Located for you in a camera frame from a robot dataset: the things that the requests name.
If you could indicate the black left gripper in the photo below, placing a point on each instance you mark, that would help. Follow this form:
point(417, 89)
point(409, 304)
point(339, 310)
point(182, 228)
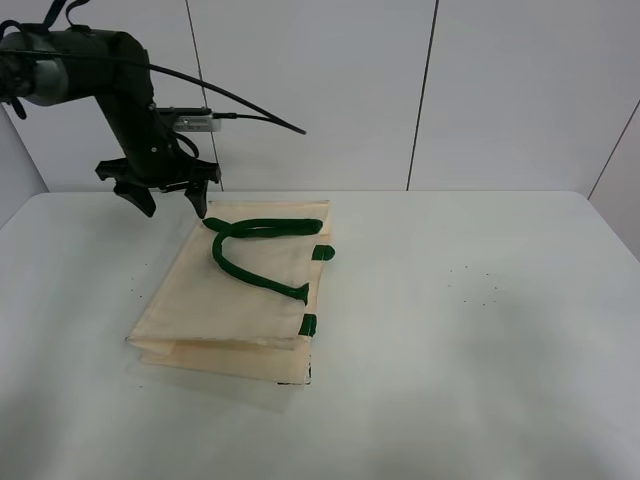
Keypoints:
point(153, 157)

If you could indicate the white linen bag green handles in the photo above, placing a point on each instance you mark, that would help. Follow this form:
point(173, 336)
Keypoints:
point(244, 307)

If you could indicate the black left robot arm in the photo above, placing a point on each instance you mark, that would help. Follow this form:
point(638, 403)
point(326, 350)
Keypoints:
point(47, 67)

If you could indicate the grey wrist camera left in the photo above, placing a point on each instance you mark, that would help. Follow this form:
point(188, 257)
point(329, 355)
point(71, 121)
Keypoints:
point(195, 120)

